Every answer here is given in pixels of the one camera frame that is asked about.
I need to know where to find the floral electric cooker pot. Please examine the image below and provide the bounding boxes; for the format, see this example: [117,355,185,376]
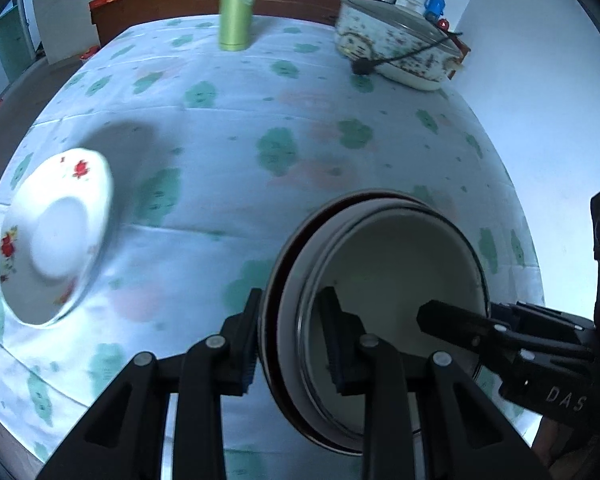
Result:
[335,0,462,91]

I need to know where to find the person's right hand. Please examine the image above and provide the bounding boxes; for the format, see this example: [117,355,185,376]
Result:
[531,417,600,479]

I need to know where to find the white plate red flowers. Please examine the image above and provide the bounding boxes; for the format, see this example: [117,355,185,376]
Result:
[0,148,114,327]

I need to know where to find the green cloud pattern tablecloth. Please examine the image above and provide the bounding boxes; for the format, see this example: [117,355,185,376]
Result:
[0,16,544,460]

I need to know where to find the small red ornament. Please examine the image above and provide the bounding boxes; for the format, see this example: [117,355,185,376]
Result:
[437,18,450,30]

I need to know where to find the black power cord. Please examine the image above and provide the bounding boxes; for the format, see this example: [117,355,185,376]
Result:
[350,29,465,76]

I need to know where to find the green thermos tumbler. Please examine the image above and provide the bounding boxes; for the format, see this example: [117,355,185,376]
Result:
[219,0,254,51]

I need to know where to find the long brown wooden cabinet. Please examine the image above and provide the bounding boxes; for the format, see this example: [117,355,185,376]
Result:
[88,0,474,61]

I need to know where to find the stainless steel bowl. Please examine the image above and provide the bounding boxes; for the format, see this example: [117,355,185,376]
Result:
[260,190,478,456]

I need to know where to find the blue water jug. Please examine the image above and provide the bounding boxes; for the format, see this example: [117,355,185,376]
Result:
[424,0,445,23]

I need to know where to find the white enamel bowl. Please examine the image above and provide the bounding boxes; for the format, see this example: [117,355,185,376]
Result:
[290,198,489,455]

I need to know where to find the green door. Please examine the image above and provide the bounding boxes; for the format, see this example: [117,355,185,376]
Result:
[0,4,34,84]

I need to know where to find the white orange bucket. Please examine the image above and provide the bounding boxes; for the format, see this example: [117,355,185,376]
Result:
[80,46,100,63]

